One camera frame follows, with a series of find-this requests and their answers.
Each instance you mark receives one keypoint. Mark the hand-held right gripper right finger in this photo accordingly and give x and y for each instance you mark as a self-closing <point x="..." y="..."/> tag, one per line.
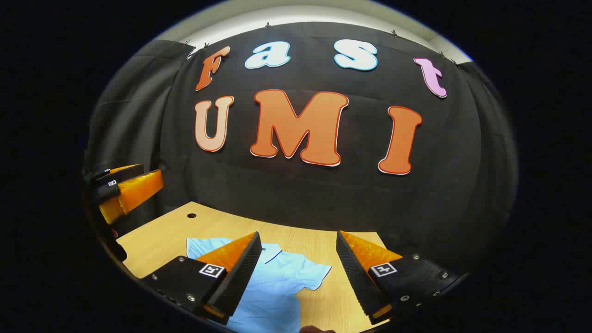
<point x="356" y="277"/>

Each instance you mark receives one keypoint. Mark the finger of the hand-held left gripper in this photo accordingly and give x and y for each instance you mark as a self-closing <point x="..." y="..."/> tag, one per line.
<point x="138" y="189"/>
<point x="118" y="175"/>

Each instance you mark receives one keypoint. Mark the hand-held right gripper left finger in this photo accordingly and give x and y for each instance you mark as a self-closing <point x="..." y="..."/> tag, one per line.
<point x="240" y="277"/>

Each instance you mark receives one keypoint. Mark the light blue T-shirt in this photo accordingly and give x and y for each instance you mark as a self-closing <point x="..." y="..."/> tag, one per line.
<point x="277" y="286"/>

